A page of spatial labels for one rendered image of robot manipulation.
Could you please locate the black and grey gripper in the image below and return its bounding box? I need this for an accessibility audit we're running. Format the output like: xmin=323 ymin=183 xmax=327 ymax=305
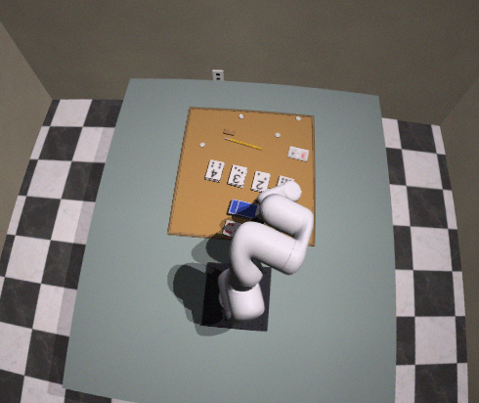
xmin=251 ymin=204 xmax=264 ymax=224

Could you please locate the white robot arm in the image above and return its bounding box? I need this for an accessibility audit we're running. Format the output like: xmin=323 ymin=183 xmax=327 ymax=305
xmin=218 ymin=181 xmax=314 ymax=325

